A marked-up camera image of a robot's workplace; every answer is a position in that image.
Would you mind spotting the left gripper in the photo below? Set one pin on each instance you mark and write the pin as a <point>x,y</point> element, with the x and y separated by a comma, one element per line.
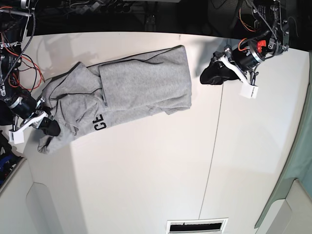
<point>247,58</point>

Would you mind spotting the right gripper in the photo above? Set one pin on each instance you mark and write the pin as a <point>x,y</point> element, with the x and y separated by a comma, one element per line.
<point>27,108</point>

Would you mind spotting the grey t-shirt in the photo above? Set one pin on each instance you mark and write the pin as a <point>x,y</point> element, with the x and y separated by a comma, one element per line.
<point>87,99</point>

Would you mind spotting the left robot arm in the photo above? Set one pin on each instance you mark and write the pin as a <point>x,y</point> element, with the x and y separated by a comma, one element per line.
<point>268,26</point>

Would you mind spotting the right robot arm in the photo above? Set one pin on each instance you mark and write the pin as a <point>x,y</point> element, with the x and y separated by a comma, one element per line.
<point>17,28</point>

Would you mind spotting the blue items bin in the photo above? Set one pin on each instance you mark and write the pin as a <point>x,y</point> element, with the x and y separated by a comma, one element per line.
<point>9,161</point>

